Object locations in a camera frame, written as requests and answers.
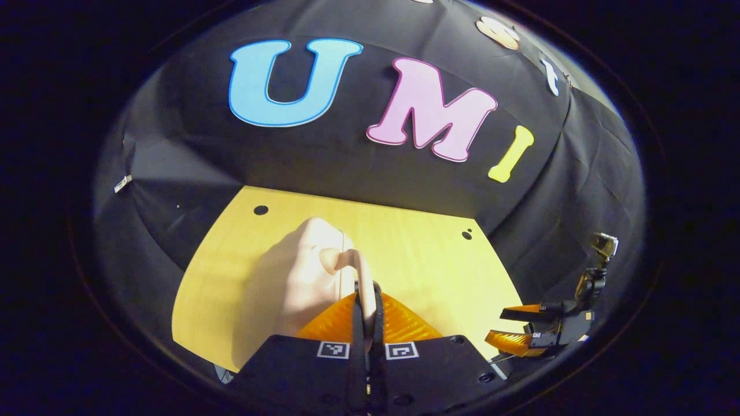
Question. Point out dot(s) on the small white tag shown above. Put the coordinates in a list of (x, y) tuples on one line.
[(122, 184)]

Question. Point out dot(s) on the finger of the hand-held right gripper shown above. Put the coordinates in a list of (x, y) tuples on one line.
[(509, 341), (520, 315)]

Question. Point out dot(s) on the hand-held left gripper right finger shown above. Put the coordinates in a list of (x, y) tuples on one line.
[(377, 346)]

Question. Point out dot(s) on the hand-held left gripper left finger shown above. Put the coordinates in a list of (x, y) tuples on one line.
[(358, 346)]

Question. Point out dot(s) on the pink suitcase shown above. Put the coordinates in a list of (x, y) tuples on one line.
[(312, 271)]

